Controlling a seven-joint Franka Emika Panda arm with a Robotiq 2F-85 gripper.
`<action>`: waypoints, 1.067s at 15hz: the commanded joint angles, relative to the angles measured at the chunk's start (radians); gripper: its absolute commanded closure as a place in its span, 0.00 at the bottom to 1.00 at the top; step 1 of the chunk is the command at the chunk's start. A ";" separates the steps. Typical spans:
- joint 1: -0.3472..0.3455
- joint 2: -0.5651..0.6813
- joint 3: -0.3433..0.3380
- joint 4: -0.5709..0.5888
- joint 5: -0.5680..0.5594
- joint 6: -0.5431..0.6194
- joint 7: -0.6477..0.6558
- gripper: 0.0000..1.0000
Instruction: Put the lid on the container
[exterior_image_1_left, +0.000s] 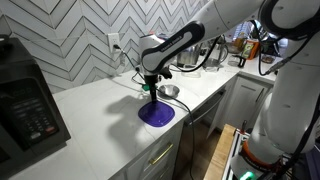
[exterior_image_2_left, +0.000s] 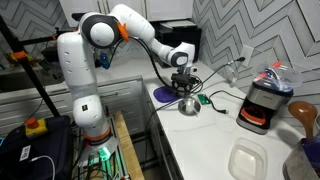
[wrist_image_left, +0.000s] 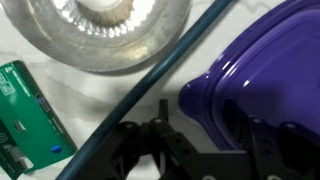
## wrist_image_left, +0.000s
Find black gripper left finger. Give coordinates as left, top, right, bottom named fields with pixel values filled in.
left=78, top=99, right=208, bottom=180

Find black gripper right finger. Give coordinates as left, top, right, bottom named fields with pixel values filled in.
left=223, top=99, right=320, bottom=180

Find purple plastic lid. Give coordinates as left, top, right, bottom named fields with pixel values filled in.
left=178, top=0, right=320, bottom=153

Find round metal bowl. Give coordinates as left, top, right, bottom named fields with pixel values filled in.
left=0, top=0, right=194, bottom=73

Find green marker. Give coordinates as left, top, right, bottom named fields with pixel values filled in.
left=0, top=60, right=78, bottom=180

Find foil-cupped white candle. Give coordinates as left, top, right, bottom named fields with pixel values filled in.
left=53, top=0, right=158, bottom=38

